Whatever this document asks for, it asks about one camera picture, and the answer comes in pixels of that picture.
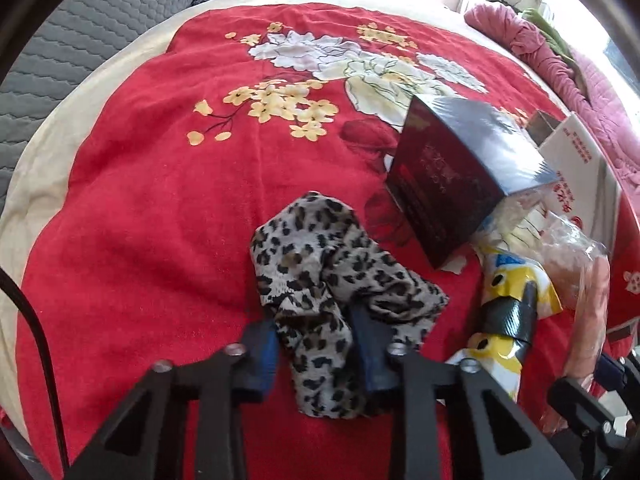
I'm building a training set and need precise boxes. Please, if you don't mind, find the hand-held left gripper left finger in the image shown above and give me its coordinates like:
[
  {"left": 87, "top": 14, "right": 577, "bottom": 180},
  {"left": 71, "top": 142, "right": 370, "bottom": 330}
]
[{"left": 65, "top": 322, "right": 281, "bottom": 480}]

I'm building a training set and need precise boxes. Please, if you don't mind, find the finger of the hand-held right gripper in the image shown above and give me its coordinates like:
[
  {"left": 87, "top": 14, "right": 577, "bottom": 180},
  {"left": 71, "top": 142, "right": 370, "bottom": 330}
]
[
  {"left": 547, "top": 377, "right": 618, "bottom": 443},
  {"left": 597, "top": 325, "right": 640, "bottom": 393}
]

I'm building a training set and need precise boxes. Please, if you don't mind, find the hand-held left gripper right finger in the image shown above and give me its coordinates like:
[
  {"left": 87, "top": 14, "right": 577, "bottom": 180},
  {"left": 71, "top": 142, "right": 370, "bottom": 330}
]
[{"left": 350, "top": 305, "right": 576, "bottom": 480}]

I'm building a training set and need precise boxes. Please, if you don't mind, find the clear plastic bag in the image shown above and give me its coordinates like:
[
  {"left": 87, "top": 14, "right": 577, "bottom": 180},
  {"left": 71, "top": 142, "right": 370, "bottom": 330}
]
[{"left": 537, "top": 210, "right": 613, "bottom": 436}]

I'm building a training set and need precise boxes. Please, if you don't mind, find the leopard print cloth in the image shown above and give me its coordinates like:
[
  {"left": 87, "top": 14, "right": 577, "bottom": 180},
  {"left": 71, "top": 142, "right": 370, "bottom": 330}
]
[{"left": 250, "top": 191, "right": 450, "bottom": 418}]

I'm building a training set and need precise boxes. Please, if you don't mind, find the yellow blue packet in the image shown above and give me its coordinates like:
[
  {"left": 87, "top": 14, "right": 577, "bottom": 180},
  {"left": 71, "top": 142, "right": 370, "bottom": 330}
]
[{"left": 445, "top": 245, "right": 563, "bottom": 406}]

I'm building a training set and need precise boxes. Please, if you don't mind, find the dark glossy box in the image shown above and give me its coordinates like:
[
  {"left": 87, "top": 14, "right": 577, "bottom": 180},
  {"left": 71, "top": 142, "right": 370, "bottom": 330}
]
[{"left": 385, "top": 94, "right": 558, "bottom": 270}]

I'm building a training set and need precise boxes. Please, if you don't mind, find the white cardboard box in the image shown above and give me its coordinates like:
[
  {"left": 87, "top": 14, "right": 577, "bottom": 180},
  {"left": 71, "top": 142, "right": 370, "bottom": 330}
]
[{"left": 525, "top": 110, "right": 626, "bottom": 261}]

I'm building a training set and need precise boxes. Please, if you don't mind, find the red floral blanket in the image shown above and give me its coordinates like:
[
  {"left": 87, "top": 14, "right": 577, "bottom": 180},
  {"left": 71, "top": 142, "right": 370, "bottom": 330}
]
[{"left": 15, "top": 2, "right": 640, "bottom": 480}]

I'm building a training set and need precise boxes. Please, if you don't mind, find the pink quilt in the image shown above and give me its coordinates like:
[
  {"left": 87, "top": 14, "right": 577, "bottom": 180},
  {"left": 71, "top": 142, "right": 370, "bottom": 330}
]
[{"left": 464, "top": 2, "right": 640, "bottom": 186}]

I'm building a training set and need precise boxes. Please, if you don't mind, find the cream bedsheet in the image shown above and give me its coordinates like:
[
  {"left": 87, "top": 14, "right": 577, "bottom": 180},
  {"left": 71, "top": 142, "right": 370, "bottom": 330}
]
[{"left": 0, "top": 0, "right": 576, "bottom": 441}]

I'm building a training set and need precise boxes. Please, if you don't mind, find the green cloth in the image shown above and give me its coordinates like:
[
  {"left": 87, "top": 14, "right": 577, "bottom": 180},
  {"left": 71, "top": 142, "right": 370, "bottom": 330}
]
[{"left": 520, "top": 7, "right": 576, "bottom": 61}]

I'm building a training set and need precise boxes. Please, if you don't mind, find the grey quilted headboard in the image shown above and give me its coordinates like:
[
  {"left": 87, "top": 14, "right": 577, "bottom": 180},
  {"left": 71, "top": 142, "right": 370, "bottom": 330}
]
[{"left": 0, "top": 0, "right": 216, "bottom": 211}]

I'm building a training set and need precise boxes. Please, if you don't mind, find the black cable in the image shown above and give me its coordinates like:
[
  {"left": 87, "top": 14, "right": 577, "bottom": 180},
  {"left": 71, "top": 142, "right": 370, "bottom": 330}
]
[{"left": 0, "top": 270, "right": 68, "bottom": 476}]

